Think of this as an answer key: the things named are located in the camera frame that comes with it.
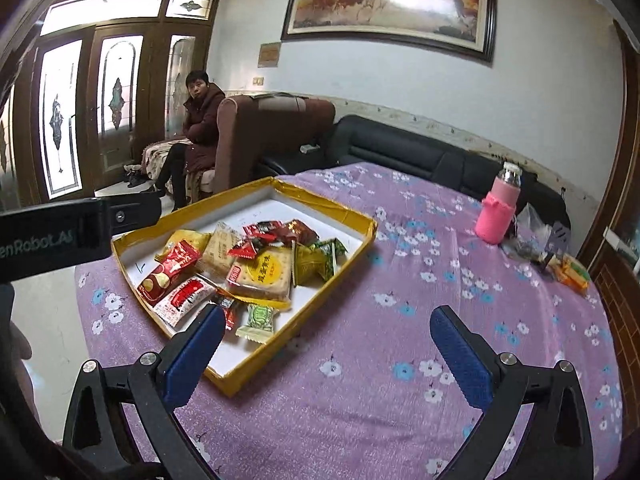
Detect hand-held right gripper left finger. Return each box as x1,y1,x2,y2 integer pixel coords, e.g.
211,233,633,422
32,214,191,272
62,304,227,480

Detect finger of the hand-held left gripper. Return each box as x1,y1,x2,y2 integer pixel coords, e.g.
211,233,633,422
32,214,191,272
102,194,163,236

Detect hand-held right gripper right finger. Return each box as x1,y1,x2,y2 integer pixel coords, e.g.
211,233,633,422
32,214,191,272
429,305,596,480

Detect small red snack packet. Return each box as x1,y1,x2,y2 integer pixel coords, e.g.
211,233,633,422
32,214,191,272
215,296,238,332
242,221,283,241
227,239,268,260

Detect yellow snack packet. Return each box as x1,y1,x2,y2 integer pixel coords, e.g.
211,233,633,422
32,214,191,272
154,229,212,263

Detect green and white candy packet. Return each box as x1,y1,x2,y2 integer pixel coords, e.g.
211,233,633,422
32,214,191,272
235,304,276,345

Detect cream biscuit packet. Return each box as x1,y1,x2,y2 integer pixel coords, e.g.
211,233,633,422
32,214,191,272
195,221,246,278

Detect large yellow-label biscuit packet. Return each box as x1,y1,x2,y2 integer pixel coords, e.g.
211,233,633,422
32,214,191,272
225,246,293,303

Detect yellow-edged white box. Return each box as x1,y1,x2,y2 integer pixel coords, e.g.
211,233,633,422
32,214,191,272
111,176,378,398

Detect green snack packet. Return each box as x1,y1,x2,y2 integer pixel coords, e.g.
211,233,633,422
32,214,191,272
292,242,326,286
315,237,348,281

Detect dark red snack packet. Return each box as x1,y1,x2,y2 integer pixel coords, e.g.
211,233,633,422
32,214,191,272
272,219,320,247

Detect dark shoes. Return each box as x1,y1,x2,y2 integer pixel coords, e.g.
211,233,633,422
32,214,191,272
122,164,151,190

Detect purple floral blanket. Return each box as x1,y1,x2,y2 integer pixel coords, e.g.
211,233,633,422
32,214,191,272
75,162,626,480

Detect floral seat cover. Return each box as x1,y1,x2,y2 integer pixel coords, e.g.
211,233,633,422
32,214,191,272
141,139,217,201

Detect wooden glass door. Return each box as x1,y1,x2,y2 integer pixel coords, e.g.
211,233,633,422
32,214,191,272
0,0,223,213

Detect orange and green packet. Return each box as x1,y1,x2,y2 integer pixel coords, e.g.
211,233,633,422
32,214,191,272
545,252,591,293

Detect clear plastic bag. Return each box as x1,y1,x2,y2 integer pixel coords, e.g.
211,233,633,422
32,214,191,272
502,204,573,263

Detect brown armchair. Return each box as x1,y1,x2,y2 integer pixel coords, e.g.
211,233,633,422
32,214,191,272
214,94,336,195

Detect pink sleeved bottle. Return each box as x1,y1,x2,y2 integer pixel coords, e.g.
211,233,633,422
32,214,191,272
474,162,523,246

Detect wooden cabinet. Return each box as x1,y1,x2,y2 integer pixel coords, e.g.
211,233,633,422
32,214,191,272
577,20,640,411

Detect black leather sofa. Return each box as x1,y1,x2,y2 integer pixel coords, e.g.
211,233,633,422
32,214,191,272
257,115,571,231

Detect small wall plaque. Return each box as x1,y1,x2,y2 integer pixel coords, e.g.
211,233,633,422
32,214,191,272
257,41,281,68

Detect framed wall painting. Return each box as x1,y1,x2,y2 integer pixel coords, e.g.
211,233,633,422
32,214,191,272
280,0,498,66

